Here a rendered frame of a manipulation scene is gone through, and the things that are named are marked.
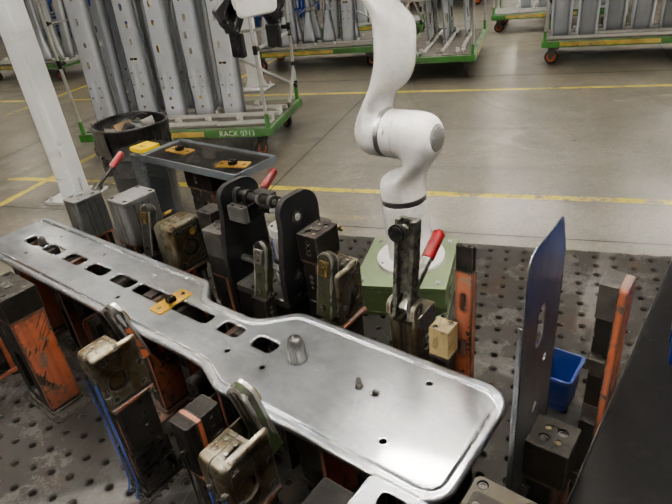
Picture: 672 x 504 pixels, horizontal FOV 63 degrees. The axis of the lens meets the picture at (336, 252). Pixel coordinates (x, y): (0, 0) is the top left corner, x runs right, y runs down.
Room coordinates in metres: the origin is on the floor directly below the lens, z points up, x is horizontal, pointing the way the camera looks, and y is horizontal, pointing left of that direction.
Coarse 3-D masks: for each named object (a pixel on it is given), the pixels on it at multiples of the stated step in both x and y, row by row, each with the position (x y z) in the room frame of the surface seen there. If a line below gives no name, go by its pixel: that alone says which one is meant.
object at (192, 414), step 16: (208, 400) 0.65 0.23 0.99; (176, 416) 0.63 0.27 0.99; (192, 416) 0.62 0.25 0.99; (208, 416) 0.63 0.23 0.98; (176, 432) 0.61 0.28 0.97; (192, 432) 0.60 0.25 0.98; (208, 432) 0.62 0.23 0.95; (192, 448) 0.60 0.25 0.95; (192, 464) 0.60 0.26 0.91; (192, 480) 0.60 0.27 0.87; (208, 496) 0.62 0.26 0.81
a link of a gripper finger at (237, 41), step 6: (228, 24) 1.00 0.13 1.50; (228, 30) 1.01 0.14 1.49; (234, 36) 1.01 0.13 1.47; (240, 36) 1.01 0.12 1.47; (234, 42) 1.01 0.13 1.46; (240, 42) 1.01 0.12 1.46; (234, 48) 1.01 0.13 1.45; (240, 48) 1.01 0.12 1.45; (234, 54) 1.03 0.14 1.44; (240, 54) 1.02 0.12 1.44; (246, 54) 1.01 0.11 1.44
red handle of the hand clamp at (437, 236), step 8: (432, 232) 0.83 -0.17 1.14; (440, 232) 0.82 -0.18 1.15; (432, 240) 0.81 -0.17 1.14; (440, 240) 0.82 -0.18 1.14; (432, 248) 0.80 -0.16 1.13; (424, 256) 0.80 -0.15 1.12; (432, 256) 0.79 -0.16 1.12; (424, 264) 0.79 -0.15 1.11; (424, 272) 0.78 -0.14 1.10; (400, 304) 0.74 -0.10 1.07
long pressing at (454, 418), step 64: (0, 256) 1.25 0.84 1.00; (64, 256) 1.20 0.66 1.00; (128, 256) 1.16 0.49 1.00; (192, 320) 0.86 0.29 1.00; (256, 320) 0.83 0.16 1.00; (320, 320) 0.81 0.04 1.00; (256, 384) 0.67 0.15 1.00; (320, 384) 0.65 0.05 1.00; (384, 384) 0.63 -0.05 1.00; (448, 384) 0.61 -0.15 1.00; (320, 448) 0.53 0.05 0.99; (384, 448) 0.51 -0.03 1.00; (448, 448) 0.50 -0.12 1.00
